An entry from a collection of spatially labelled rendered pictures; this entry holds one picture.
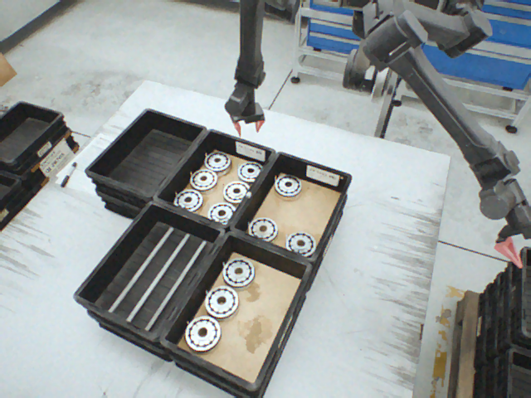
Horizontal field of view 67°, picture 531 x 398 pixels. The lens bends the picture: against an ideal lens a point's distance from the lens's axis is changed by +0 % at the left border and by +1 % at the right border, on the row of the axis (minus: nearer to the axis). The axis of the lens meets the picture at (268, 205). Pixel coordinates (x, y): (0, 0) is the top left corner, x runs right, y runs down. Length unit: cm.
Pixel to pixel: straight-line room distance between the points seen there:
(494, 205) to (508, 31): 217
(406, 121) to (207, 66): 171
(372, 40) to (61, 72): 332
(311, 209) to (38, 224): 108
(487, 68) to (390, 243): 184
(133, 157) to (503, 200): 133
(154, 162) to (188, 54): 226
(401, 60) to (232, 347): 88
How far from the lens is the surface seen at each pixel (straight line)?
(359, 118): 317
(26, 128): 266
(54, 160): 251
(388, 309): 149
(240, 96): 123
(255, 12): 102
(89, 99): 358
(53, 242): 176
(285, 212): 147
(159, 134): 181
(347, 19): 307
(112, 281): 143
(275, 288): 132
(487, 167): 104
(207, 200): 153
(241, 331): 127
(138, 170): 169
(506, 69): 319
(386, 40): 90
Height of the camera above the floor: 202
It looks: 53 degrees down
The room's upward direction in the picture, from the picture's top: straight up
